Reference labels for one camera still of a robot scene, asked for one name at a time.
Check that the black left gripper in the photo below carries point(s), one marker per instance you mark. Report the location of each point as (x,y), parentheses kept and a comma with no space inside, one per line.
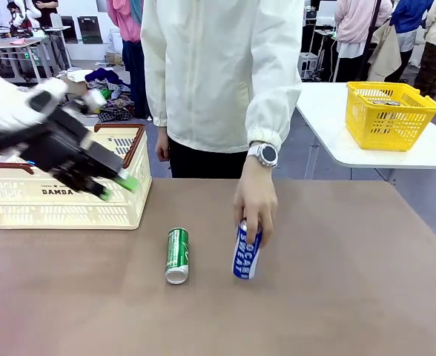
(62,148)

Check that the green soda can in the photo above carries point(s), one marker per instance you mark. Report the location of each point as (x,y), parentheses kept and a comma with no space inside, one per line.
(177,252)

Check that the person's right forearm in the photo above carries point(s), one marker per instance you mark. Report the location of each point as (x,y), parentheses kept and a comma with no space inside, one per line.
(155,100)

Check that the person's left forearm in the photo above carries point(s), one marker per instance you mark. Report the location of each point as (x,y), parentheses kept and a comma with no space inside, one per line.
(273,115)

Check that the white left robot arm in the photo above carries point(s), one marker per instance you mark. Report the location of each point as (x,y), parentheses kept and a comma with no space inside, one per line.
(3,104)

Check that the cream plastic shopping basket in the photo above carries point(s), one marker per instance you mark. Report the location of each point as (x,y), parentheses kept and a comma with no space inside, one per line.
(55,215)

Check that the yellow plastic basket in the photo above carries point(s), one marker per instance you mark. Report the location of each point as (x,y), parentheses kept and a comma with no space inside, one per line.
(388,137)

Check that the person's right hand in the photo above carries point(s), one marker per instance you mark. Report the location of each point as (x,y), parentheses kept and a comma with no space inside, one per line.
(163,144)

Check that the person's left hand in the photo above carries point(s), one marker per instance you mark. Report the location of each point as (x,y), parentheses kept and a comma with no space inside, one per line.
(257,196)

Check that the colourful clothes pile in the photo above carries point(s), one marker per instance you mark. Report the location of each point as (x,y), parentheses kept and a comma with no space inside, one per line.
(103,79)

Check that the black trousers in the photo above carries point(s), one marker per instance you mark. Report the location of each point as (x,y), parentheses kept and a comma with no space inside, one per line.
(207,163)

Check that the cardboard box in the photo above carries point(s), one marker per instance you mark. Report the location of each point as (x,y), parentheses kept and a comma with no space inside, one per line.
(113,58)

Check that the bystander in pink jacket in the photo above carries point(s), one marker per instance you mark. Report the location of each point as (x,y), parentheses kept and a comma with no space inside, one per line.
(127,22)

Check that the cream white jacket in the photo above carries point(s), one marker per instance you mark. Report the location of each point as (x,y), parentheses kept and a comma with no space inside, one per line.
(218,74)

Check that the grey work table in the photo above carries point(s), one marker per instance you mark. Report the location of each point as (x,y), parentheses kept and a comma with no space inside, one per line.
(10,42)

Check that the white wristwatch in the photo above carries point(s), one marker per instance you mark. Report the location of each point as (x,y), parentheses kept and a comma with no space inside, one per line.
(267,155)

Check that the white side table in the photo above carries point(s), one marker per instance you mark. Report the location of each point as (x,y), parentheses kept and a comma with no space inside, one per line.
(325,122)

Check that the white computer tower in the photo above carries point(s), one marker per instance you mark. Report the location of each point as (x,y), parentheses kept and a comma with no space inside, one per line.
(308,65)

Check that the bystander in pink hoodie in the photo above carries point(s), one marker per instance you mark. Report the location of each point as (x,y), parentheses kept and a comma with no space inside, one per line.
(355,22)

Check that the beige hanging coat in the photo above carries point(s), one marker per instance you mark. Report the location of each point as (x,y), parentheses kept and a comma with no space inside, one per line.
(386,52)

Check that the bystander in blue top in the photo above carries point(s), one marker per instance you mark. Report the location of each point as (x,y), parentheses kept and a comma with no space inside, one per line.
(411,15)

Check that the black wall panel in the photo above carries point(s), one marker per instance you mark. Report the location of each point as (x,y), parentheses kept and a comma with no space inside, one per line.
(90,29)
(69,29)

